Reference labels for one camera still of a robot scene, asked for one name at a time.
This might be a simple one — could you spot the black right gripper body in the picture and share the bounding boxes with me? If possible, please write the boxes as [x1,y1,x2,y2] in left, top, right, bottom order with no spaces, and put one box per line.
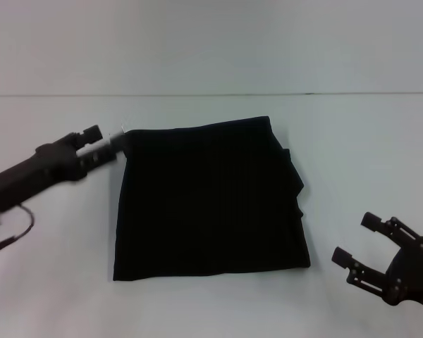
[381,237,423,313]

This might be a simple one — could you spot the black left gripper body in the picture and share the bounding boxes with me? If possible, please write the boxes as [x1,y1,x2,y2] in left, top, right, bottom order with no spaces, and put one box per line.
[0,139,87,213]

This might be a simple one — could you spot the black t-shirt with FREE print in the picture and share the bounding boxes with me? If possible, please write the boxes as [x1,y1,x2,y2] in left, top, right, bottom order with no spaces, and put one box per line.
[111,115,312,282]

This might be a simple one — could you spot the thin dark red cable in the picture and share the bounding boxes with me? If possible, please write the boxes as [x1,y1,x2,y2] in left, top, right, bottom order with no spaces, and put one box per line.
[0,204,37,255]

